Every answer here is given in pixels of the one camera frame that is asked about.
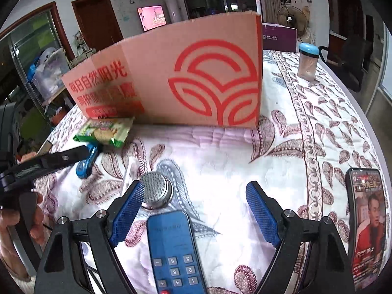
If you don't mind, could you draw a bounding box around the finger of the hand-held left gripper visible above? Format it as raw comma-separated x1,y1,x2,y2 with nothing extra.
12,145,89,180

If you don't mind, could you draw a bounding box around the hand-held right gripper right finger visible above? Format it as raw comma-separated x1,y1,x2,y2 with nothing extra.
245,181,357,294

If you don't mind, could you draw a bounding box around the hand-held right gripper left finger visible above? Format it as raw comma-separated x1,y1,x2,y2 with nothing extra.
34,180,146,294

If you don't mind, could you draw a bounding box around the blue plastic clip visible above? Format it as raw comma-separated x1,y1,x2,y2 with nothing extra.
75,143,100,179

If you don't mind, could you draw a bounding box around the blue remote control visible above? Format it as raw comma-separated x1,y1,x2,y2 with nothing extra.
146,210,208,294

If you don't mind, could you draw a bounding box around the cardboard box red print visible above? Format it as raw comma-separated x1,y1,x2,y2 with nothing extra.
61,11,263,128

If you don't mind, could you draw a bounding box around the person's left hand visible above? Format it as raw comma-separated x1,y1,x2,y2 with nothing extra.
0,151,53,279

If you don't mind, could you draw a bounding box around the clear plastic wrapper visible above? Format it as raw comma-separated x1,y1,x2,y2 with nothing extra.
122,156,139,194

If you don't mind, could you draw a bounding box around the round metal strainer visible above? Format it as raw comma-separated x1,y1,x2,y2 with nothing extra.
139,171,174,210

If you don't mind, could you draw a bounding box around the green biscuit packet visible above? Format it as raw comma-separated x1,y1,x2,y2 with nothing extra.
73,116,136,148

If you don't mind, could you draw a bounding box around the printed quilt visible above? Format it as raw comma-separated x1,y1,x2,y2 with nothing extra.
31,49,383,294

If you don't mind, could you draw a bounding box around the clear plastic storage bin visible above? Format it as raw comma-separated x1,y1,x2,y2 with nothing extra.
32,47,70,98

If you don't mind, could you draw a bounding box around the glass sliding door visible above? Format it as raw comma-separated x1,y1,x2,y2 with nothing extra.
0,1,75,120

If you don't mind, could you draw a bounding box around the black smartphone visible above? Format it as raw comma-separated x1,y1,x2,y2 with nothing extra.
345,168,389,291

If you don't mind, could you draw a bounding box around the brown wooden door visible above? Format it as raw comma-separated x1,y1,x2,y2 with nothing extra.
72,0,124,56

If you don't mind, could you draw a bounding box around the toothpick jar blue lid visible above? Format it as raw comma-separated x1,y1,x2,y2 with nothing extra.
298,43,319,82

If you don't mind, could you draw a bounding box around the black office chair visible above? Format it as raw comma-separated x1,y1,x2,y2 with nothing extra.
318,37,372,92

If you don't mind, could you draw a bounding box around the purple cardboard box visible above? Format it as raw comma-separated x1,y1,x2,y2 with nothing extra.
262,22,298,52

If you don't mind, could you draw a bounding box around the white standing air conditioner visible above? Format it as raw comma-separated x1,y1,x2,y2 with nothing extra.
165,0,183,24

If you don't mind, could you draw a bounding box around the standing electric fan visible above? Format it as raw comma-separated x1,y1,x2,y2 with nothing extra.
277,5,307,36

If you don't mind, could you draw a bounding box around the wall television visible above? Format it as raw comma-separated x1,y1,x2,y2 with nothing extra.
137,5,167,32

